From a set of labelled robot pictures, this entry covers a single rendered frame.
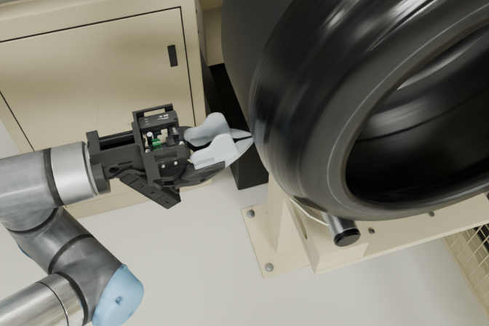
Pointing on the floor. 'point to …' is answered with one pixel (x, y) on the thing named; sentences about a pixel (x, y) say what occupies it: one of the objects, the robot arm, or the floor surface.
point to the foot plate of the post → (256, 226)
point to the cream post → (280, 220)
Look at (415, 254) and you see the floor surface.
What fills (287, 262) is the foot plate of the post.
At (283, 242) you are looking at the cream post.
